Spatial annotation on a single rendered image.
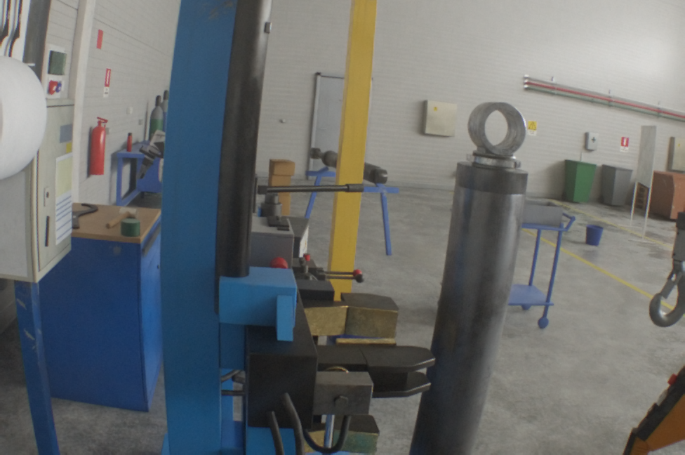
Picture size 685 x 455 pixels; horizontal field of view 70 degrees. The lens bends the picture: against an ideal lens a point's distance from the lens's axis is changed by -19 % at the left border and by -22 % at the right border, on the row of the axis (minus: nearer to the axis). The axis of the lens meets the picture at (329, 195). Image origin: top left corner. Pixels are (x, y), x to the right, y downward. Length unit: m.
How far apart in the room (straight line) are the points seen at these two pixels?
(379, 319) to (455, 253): 0.35
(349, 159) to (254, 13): 2.84
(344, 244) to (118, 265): 1.94
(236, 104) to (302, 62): 10.97
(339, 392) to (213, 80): 0.79
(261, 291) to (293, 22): 11.14
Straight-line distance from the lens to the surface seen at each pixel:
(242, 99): 1.34
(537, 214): 4.71
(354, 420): 2.11
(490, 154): 1.63
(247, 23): 1.36
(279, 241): 1.88
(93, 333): 2.94
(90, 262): 2.82
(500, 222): 1.61
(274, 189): 1.68
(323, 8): 12.47
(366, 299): 1.92
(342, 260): 4.24
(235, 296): 1.38
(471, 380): 1.75
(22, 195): 1.28
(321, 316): 1.81
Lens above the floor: 1.60
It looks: 9 degrees down
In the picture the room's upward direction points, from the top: 5 degrees clockwise
